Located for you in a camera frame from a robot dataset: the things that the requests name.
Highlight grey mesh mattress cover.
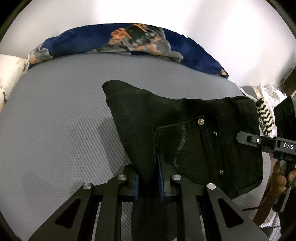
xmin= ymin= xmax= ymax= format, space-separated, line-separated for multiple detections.
xmin=1 ymin=54 xmax=241 ymax=240

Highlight right hand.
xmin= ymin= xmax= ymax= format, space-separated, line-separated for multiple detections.
xmin=269 ymin=156 xmax=295 ymax=199

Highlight black white striped cloth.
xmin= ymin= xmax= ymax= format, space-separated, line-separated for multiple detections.
xmin=256 ymin=98 xmax=275 ymax=137

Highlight black denim pants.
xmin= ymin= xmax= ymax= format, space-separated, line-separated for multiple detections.
xmin=102 ymin=80 xmax=263 ymax=198

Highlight white floral pillow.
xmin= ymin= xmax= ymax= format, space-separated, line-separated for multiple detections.
xmin=0 ymin=54 xmax=29 ymax=110

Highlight blue orange floral blanket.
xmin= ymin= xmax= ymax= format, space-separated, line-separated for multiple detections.
xmin=28 ymin=23 xmax=229 ymax=78

